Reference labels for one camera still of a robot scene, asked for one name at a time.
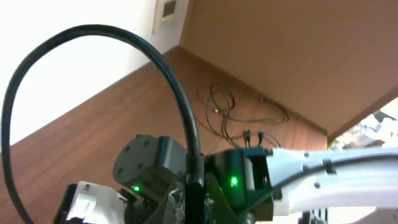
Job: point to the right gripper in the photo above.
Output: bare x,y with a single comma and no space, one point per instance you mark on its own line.
146,167

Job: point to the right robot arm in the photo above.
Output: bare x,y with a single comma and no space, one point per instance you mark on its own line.
255,184

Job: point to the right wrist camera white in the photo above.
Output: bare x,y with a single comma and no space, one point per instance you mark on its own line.
87,202

